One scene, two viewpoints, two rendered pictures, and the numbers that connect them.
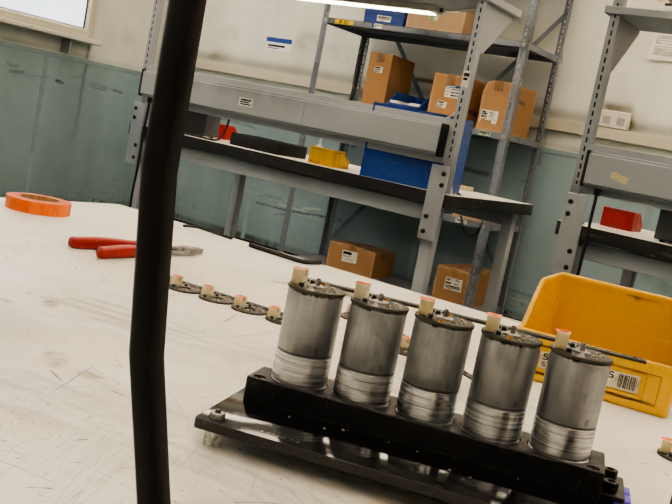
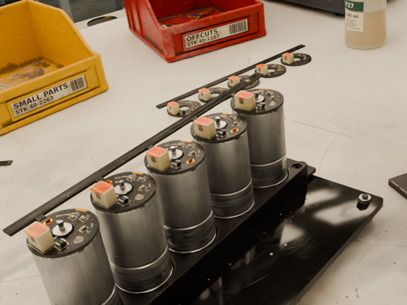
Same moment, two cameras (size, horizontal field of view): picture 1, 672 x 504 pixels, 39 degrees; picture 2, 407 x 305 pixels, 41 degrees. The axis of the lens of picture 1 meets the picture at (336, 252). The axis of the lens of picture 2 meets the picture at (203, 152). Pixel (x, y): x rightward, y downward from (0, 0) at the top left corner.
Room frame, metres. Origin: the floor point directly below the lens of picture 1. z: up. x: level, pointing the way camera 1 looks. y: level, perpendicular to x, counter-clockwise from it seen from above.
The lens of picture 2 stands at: (0.27, 0.11, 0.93)
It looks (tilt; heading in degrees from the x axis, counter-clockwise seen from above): 31 degrees down; 301
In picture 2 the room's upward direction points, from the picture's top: 9 degrees counter-clockwise
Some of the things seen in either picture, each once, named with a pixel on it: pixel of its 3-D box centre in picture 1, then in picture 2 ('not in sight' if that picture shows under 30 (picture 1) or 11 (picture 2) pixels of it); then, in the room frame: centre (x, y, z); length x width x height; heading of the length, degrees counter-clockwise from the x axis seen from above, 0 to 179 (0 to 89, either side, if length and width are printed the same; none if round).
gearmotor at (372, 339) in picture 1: (368, 359); (135, 240); (0.39, -0.02, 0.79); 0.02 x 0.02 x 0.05
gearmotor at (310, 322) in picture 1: (306, 342); (80, 282); (0.40, 0.00, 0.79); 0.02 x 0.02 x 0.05
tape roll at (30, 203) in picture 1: (38, 204); not in sight; (0.88, 0.28, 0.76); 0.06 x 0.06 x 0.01
